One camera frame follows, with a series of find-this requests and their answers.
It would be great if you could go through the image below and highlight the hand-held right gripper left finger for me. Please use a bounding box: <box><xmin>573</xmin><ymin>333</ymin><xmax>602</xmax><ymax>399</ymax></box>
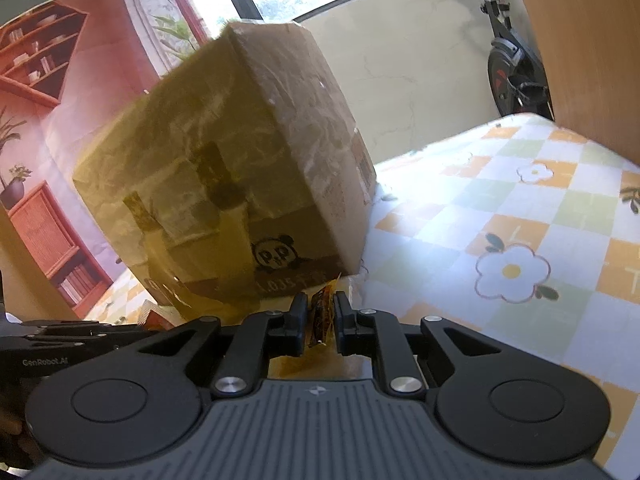
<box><xmin>135</xmin><ymin>291</ymin><xmax>309</xmax><ymax>399</ymax></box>

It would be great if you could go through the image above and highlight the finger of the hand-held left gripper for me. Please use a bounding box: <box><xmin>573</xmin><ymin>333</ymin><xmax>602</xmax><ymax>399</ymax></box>
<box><xmin>20</xmin><ymin>319</ymin><xmax>147</xmax><ymax>350</ymax></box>

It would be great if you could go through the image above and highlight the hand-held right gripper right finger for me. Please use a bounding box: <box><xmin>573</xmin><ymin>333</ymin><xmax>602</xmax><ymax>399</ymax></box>
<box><xmin>333</xmin><ymin>291</ymin><xmax>506</xmax><ymax>399</ymax></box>

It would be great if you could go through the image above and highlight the small brown snack sachet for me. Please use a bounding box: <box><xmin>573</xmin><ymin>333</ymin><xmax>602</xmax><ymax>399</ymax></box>
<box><xmin>307</xmin><ymin>280</ymin><xmax>338</xmax><ymax>349</ymax></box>

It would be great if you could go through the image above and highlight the small orange snack packet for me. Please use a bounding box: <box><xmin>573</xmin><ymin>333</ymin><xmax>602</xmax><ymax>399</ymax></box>
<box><xmin>141</xmin><ymin>299</ymin><xmax>178</xmax><ymax>332</ymax></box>

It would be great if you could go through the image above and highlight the plastic-lined cardboard box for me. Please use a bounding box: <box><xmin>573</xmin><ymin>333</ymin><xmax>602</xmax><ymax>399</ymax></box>
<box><xmin>72</xmin><ymin>20</ymin><xmax>378</xmax><ymax>323</ymax></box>

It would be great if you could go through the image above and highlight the checkered floral tablecloth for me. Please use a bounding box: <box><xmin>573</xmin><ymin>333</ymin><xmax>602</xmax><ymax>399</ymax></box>
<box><xmin>100</xmin><ymin>112</ymin><xmax>640</xmax><ymax>467</ymax></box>

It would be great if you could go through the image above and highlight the printed room backdrop cloth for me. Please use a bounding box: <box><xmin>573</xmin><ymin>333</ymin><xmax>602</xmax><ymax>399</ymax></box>
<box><xmin>0</xmin><ymin>0</ymin><xmax>236</xmax><ymax>322</ymax></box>

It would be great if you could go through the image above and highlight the black exercise bike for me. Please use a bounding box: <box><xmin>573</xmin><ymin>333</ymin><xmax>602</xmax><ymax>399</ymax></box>
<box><xmin>434</xmin><ymin>0</ymin><xmax>557</xmax><ymax>122</ymax></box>

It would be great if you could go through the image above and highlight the wooden panel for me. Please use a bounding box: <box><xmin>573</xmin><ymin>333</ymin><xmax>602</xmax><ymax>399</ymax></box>
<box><xmin>505</xmin><ymin>0</ymin><xmax>640</xmax><ymax>167</ymax></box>

